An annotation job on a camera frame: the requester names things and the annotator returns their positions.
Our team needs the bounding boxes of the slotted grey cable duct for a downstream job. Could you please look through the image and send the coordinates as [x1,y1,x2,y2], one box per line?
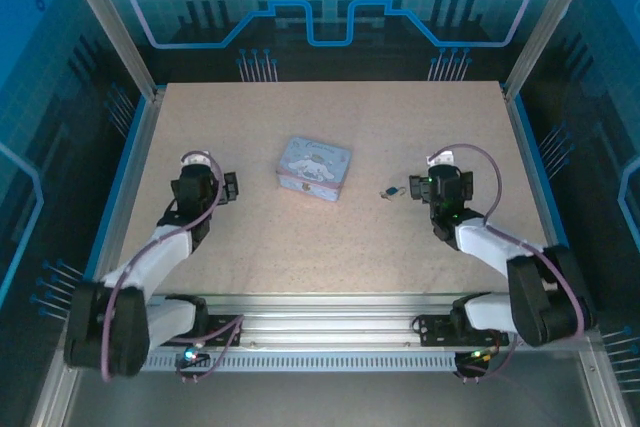
[142,352,464,373]

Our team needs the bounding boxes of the aluminium corner post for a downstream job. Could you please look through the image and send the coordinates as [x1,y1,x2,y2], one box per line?
[503,0,589,98]
[55,0,162,98]

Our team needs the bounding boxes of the pastel cartoon tin box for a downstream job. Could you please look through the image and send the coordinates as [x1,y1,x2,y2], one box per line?
[274,134,354,204]

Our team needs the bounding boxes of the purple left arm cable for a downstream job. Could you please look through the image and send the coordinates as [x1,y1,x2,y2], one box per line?
[99,151,247,384]

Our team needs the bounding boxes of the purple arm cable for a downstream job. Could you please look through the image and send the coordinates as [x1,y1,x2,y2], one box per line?
[449,144,586,384]
[99,151,247,384]

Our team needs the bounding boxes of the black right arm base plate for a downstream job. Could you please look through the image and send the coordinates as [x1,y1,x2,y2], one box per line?
[416,313,519,348]

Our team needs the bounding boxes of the grey metal bottom panel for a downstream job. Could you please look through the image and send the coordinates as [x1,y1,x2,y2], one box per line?
[59,370,601,427]

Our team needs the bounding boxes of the aluminium side frame rail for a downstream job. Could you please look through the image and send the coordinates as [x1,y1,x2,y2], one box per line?
[94,89,166,311]
[501,86,572,309]

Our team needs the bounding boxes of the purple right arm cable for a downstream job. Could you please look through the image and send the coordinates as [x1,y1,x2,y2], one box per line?
[449,144,586,384]

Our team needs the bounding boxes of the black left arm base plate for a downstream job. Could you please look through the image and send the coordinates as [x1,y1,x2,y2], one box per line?
[202,314,247,348]

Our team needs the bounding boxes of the long aluminium frame rail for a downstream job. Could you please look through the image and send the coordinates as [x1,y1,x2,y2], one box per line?
[62,293,604,354]

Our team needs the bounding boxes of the green LED connector board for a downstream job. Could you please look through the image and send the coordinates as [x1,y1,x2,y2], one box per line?
[179,344,211,366]
[459,346,495,366]

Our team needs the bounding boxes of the blue side trim strip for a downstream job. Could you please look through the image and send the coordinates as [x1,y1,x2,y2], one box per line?
[513,96,592,311]
[74,96,150,311]

